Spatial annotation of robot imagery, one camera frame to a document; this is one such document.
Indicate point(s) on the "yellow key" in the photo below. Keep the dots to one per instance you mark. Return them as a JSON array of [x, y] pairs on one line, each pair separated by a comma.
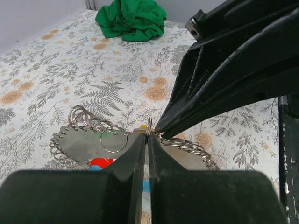
[[143, 127]]

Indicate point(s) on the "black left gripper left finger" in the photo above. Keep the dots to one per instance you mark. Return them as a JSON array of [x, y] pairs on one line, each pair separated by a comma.
[[110, 196]]

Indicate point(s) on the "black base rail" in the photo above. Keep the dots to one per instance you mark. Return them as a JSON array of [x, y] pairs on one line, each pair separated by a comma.
[[289, 155]]

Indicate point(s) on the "green crumpled cloth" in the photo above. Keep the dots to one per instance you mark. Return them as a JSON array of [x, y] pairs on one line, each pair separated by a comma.
[[132, 20]]

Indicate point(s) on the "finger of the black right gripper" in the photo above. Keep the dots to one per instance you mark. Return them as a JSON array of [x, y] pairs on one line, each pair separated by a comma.
[[223, 30], [263, 67]]

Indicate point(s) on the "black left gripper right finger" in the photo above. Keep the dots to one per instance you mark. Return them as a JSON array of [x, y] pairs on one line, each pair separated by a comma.
[[181, 196]]

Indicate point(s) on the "floral table mat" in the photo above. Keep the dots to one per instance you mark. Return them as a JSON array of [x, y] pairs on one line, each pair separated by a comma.
[[127, 83]]

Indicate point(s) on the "blue key tag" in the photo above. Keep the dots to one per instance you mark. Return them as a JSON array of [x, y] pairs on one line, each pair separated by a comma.
[[146, 176]]

